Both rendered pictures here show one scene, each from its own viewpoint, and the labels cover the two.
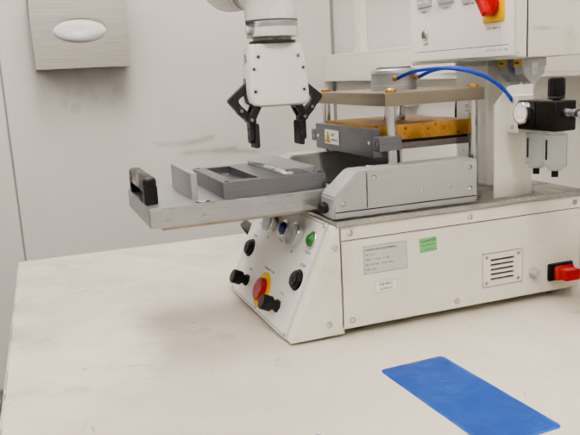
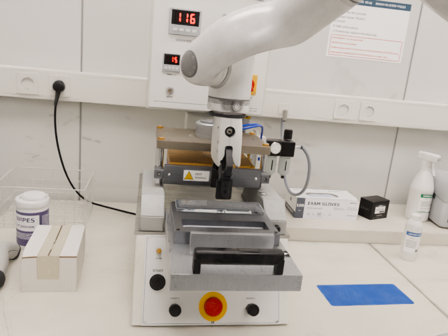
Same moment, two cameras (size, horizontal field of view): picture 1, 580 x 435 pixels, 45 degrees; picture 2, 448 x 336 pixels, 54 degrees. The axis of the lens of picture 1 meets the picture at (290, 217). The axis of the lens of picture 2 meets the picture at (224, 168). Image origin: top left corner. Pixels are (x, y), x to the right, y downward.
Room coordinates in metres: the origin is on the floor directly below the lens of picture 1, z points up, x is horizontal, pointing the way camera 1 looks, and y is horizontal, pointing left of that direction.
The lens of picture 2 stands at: (1.02, 0.88, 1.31)
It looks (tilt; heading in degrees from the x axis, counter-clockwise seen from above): 14 degrees down; 279
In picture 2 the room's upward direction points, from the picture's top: 6 degrees clockwise
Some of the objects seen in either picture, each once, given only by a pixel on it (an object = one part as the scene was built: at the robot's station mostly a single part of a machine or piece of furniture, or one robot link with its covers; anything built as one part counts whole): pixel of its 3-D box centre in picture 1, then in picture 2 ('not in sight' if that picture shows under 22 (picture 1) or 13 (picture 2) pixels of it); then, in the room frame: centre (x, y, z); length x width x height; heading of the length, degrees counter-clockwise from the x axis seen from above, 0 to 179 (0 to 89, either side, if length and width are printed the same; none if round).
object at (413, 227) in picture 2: not in sight; (411, 237); (0.64, -0.49, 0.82); 0.05 x 0.05 x 0.14
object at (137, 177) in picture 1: (142, 185); (239, 261); (1.09, 0.23, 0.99); 0.15 x 0.02 x 0.04; 20
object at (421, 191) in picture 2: not in sight; (423, 186); (0.55, -0.77, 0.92); 0.09 x 0.08 x 0.25; 130
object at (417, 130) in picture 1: (396, 115); (212, 153); (1.23, -0.19, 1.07); 0.22 x 0.17 x 0.10; 20
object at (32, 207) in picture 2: not in sight; (33, 219); (1.70, -0.14, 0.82); 0.09 x 0.09 x 0.15
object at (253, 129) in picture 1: (247, 127); (225, 185); (1.15, 0.06, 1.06); 0.03 x 0.03 x 0.07; 20
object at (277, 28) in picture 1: (270, 31); (228, 105); (1.16, 0.01, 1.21); 0.09 x 0.08 x 0.03; 110
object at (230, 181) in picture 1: (255, 177); (221, 222); (1.15, 0.05, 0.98); 0.20 x 0.17 x 0.03; 20
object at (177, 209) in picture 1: (228, 187); (224, 237); (1.13, 0.10, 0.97); 0.30 x 0.22 x 0.08; 110
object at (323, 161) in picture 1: (329, 168); (151, 197); (1.35, -0.08, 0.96); 0.25 x 0.05 x 0.07; 110
